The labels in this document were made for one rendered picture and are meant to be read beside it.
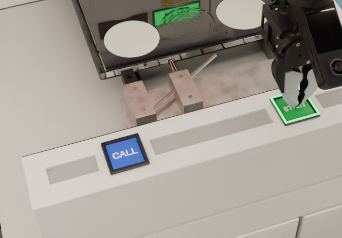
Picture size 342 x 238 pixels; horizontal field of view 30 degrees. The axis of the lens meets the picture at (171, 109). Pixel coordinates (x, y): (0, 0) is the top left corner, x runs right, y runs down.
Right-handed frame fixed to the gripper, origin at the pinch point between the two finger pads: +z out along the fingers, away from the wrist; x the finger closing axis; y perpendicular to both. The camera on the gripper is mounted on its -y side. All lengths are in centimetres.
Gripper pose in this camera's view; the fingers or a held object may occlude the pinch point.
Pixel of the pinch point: (297, 104)
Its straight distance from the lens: 94.4
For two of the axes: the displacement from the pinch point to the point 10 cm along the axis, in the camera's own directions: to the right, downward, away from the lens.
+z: 0.3, 6.8, 7.3
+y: -3.2, -6.9, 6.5
